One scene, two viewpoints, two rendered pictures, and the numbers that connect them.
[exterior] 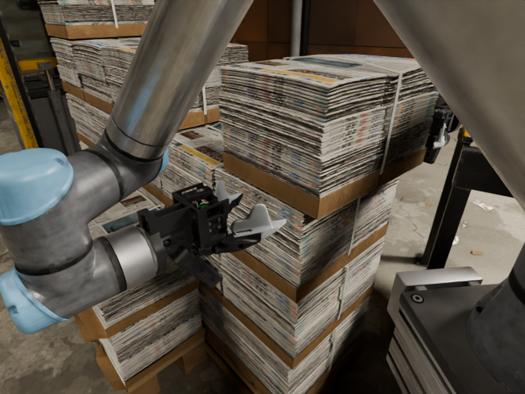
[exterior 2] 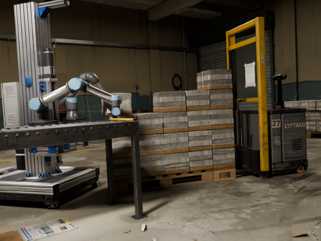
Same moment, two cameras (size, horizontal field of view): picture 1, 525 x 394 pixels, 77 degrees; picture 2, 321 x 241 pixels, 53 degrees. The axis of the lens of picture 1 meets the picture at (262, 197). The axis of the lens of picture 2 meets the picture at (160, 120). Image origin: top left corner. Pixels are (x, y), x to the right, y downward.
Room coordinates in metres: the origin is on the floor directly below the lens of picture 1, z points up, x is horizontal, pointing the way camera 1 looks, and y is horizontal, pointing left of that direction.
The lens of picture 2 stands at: (2.73, -3.17, 0.93)
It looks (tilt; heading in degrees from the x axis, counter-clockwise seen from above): 3 degrees down; 116
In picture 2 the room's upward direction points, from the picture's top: 3 degrees counter-clockwise
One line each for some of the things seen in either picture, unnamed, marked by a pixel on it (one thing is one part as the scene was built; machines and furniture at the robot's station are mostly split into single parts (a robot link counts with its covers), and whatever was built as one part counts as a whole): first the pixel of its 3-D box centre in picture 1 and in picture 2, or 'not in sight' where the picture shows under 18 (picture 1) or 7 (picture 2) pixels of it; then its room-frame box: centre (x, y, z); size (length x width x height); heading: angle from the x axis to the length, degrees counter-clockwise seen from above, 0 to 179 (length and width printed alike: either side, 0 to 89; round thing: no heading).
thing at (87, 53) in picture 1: (141, 72); (191, 100); (1.37, 0.48, 0.95); 0.38 x 0.29 x 0.23; 133
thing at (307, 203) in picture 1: (291, 170); not in sight; (0.64, -0.06, 0.86); 0.29 x 0.16 x 0.04; 41
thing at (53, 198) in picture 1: (54, 202); not in sight; (0.31, 0.22, 0.98); 0.11 x 0.08 x 0.11; 160
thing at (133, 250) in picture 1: (130, 254); not in sight; (0.34, 0.17, 0.87); 0.08 x 0.05 x 0.08; 41
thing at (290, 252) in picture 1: (215, 229); (159, 148); (1.06, 0.18, 0.42); 1.17 x 0.39 x 0.83; 43
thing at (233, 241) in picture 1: (230, 238); not in sight; (0.40, 0.05, 0.86); 0.09 x 0.05 x 0.02; 104
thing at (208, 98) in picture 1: (179, 82); (168, 102); (1.16, 0.28, 0.95); 0.38 x 0.29 x 0.23; 131
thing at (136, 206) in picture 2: (444, 206); (136, 176); (1.36, -0.87, 0.34); 0.06 x 0.06 x 0.68; 61
